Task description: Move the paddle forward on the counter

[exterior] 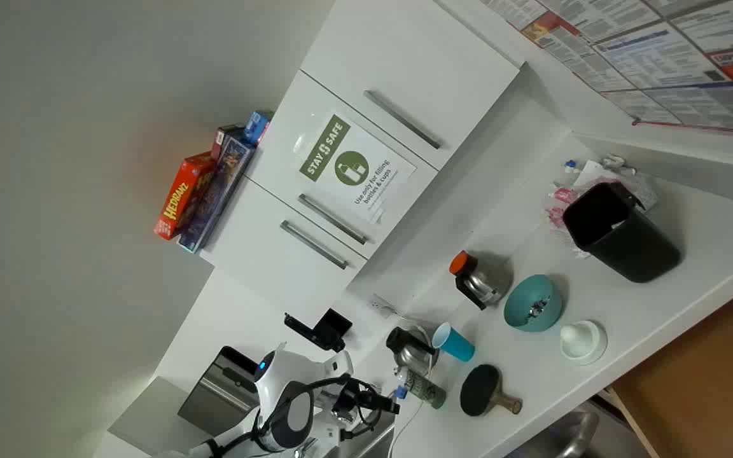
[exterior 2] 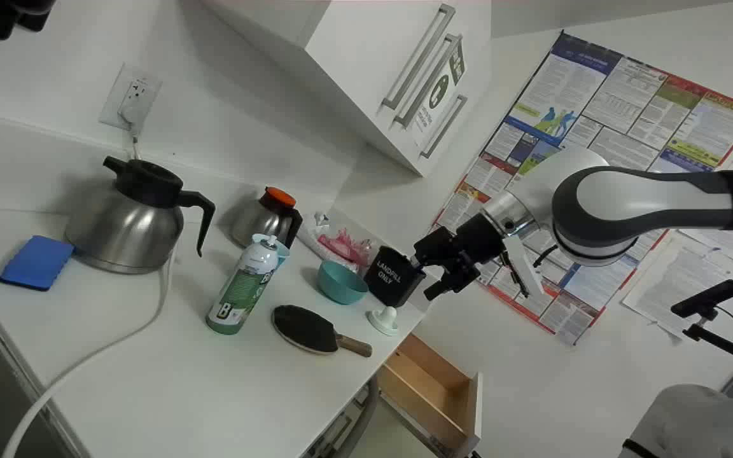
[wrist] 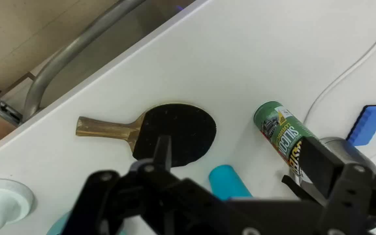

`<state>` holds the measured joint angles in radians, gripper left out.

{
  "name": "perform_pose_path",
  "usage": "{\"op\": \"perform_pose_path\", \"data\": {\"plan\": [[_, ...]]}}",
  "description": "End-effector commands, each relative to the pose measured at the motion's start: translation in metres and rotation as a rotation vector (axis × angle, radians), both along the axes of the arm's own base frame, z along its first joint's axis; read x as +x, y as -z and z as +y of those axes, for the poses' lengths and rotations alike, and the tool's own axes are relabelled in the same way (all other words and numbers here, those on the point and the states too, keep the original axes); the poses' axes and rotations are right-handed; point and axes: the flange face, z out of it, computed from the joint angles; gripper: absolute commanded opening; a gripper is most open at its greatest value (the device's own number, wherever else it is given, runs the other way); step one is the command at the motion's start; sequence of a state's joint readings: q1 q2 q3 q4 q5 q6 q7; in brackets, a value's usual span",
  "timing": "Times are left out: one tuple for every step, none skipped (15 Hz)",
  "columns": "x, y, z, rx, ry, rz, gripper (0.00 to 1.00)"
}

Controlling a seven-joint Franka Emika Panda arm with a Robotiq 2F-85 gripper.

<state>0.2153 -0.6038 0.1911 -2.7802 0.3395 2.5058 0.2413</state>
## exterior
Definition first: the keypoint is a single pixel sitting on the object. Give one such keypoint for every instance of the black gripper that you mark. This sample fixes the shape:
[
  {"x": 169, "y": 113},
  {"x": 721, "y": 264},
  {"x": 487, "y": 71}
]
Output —
[{"x": 361, "y": 399}]

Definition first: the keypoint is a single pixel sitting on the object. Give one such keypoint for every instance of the black round disc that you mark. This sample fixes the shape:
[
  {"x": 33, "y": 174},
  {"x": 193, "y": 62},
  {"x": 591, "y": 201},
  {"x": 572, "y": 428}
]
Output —
[{"x": 483, "y": 391}]

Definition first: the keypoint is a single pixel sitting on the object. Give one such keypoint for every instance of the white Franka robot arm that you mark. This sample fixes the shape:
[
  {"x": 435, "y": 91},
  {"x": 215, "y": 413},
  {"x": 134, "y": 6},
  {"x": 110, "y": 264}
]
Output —
[{"x": 286, "y": 421}]

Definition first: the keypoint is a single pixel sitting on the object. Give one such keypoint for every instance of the steel carafe with black lid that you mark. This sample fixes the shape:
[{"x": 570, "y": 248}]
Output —
[{"x": 408, "y": 347}]

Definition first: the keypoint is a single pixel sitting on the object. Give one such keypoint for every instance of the blue plastic cup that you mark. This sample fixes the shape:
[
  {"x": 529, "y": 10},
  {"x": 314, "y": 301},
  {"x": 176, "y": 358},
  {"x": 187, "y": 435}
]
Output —
[{"x": 454, "y": 343}]

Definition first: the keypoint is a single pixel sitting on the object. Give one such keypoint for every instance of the steel carafe with orange lid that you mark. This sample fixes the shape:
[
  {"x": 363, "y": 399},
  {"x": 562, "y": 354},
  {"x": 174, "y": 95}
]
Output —
[{"x": 479, "y": 282}]

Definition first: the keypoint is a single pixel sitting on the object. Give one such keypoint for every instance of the metal towel dispenser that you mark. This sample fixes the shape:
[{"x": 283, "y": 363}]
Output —
[{"x": 217, "y": 394}]

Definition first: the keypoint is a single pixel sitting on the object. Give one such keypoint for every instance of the teal bowl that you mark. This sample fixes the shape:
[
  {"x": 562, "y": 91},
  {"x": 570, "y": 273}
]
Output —
[{"x": 534, "y": 305}]

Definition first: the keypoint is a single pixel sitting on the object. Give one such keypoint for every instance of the steel sink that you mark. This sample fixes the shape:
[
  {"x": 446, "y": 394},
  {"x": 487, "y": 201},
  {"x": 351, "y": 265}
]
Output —
[{"x": 566, "y": 436}]

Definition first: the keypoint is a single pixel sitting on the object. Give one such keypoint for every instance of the small white cup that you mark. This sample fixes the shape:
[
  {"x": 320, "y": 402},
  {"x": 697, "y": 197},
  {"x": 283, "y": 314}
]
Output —
[{"x": 584, "y": 343}]

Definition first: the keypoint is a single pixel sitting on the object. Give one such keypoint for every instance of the green and white safety sign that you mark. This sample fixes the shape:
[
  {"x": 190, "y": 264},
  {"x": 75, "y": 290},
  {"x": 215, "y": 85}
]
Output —
[{"x": 357, "y": 170}]

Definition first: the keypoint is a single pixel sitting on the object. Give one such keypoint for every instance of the dark blue long box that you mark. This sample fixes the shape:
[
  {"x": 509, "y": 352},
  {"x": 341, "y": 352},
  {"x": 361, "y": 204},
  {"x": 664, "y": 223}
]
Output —
[{"x": 217, "y": 193}]

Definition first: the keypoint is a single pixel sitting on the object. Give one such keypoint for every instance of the black waste bin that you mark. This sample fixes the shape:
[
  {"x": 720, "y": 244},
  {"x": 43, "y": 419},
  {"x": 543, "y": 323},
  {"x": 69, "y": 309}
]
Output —
[{"x": 622, "y": 235}]

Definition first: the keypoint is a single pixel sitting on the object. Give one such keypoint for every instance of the red orange box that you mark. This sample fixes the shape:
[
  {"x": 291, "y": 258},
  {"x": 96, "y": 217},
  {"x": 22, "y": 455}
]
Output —
[{"x": 183, "y": 197}]

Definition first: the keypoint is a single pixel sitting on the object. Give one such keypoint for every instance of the small light blue box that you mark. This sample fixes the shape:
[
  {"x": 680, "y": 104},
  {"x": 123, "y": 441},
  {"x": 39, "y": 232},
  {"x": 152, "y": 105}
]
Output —
[{"x": 258, "y": 128}]

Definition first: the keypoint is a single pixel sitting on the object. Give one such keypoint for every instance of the black wall-mounted device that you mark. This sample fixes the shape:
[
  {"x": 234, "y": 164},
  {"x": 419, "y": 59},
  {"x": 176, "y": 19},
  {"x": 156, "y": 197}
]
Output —
[{"x": 321, "y": 330}]

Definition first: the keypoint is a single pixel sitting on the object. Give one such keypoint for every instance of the white wall cabinet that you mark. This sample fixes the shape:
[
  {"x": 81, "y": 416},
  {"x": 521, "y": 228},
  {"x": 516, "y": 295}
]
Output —
[{"x": 408, "y": 52}]

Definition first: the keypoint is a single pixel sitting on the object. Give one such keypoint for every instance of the colourful multi-panel wall poster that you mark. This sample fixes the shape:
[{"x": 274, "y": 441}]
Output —
[{"x": 664, "y": 59}]

